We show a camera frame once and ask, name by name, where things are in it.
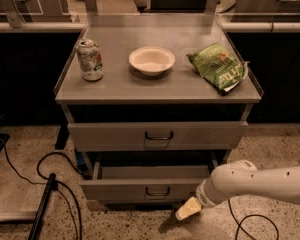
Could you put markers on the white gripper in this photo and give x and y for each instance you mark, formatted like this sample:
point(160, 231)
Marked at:
point(204, 197)

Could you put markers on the grey drawer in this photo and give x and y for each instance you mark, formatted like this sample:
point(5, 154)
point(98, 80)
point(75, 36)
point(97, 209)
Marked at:
point(151, 136)
point(145, 184)

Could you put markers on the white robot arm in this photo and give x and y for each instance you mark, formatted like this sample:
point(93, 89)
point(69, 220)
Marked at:
point(240, 178)

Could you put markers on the grey top drawer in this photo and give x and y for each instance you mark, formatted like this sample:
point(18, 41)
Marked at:
point(151, 136)

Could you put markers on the grey metal drawer cabinet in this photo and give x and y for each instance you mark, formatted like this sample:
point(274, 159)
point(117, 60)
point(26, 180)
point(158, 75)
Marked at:
point(124, 94)

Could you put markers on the black floor bar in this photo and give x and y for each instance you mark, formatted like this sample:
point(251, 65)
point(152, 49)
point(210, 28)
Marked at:
point(37, 224)

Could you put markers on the green chip bag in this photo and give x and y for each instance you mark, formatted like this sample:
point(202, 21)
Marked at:
point(219, 67)

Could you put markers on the white paper bowl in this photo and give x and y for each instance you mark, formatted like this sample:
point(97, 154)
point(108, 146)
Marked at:
point(151, 60)

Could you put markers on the crushed white soda can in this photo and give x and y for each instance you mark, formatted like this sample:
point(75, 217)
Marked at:
point(89, 58)

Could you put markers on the white horizontal rail pipe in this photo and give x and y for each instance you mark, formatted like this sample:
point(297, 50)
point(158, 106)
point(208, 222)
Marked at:
point(237, 27)

